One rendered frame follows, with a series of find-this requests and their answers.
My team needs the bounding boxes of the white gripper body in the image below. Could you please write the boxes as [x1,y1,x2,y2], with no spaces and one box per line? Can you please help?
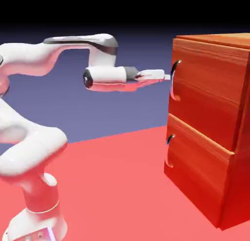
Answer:
[134,69,166,85]

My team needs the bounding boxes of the larger reddish wooden door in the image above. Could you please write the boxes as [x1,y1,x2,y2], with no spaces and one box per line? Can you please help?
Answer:
[168,38,250,152]

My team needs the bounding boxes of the reddish wooden cabinet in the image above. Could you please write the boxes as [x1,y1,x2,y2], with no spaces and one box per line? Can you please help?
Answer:
[163,33,250,231]

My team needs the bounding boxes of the smaller reddish wooden door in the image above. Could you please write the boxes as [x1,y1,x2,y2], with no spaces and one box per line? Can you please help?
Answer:
[163,113,235,229]

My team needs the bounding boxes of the long curved metal handle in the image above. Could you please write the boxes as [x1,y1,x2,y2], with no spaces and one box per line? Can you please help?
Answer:
[170,60,182,101]

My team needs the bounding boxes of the short curved metal handle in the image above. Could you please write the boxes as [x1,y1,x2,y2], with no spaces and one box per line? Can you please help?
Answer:
[165,134,176,169]

